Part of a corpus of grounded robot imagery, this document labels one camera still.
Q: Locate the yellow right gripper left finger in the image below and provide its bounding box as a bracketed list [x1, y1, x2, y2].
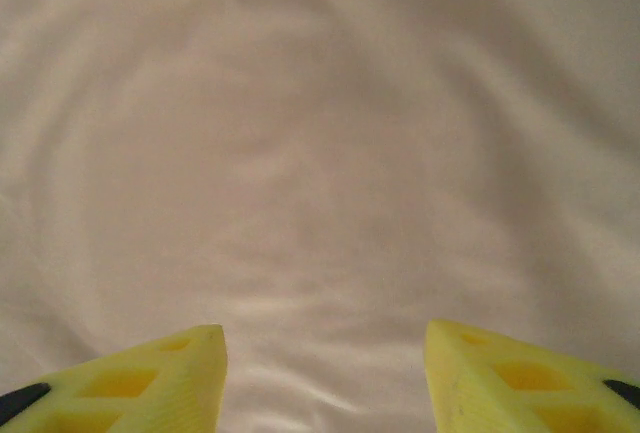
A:
[0, 323, 230, 433]

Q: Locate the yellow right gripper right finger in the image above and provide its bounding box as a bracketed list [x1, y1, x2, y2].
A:
[424, 319, 640, 433]

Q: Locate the tan orange t-shirt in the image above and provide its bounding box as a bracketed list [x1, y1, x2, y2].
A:
[0, 0, 640, 433]

